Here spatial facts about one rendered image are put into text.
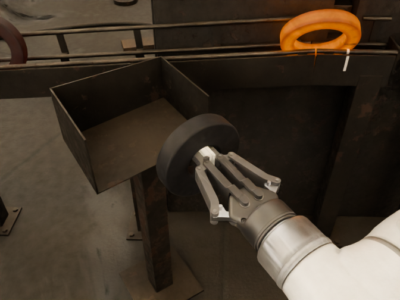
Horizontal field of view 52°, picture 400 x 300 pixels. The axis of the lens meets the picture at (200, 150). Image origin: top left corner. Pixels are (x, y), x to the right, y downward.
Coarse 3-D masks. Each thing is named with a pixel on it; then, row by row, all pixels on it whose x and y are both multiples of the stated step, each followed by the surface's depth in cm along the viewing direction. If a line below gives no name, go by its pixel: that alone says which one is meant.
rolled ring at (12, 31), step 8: (0, 16) 101; (0, 24) 99; (8, 24) 101; (0, 32) 101; (8, 32) 101; (16, 32) 102; (8, 40) 102; (16, 40) 102; (24, 40) 105; (16, 48) 103; (24, 48) 105; (16, 56) 105; (24, 56) 105; (8, 64) 107
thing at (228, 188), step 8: (208, 160) 65; (208, 168) 63; (216, 168) 63; (208, 176) 64; (216, 176) 62; (216, 184) 63; (224, 184) 61; (224, 192) 61; (232, 192) 59; (240, 192) 59; (240, 200) 58; (248, 200) 58
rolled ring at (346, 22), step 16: (304, 16) 90; (320, 16) 88; (336, 16) 88; (352, 16) 89; (288, 32) 92; (304, 32) 92; (352, 32) 91; (288, 48) 99; (304, 48) 102; (320, 48) 102; (336, 48) 99; (352, 48) 99
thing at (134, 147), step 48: (96, 96) 91; (144, 96) 98; (192, 96) 87; (96, 144) 90; (144, 144) 89; (96, 192) 79; (144, 192) 97; (144, 240) 115; (144, 288) 128; (192, 288) 128
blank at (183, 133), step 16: (192, 128) 63; (208, 128) 64; (224, 128) 66; (176, 144) 63; (192, 144) 64; (208, 144) 66; (224, 144) 69; (160, 160) 65; (176, 160) 64; (160, 176) 67; (176, 176) 66; (192, 176) 69; (176, 192) 69; (192, 192) 72
